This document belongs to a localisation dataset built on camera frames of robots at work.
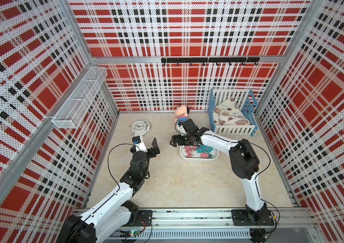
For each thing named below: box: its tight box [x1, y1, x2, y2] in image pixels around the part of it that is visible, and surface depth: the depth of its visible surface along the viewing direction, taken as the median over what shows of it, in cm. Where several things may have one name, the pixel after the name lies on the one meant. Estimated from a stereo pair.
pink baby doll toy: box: [174, 104, 190, 124], surface depth 113 cm
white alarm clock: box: [131, 119, 153, 136], surface depth 107 cm
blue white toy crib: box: [208, 88, 258, 137], surface depth 113 cm
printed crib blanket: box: [213, 97, 251, 126], surface depth 117 cm
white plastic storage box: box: [179, 141, 220, 162], surface depth 98 cm
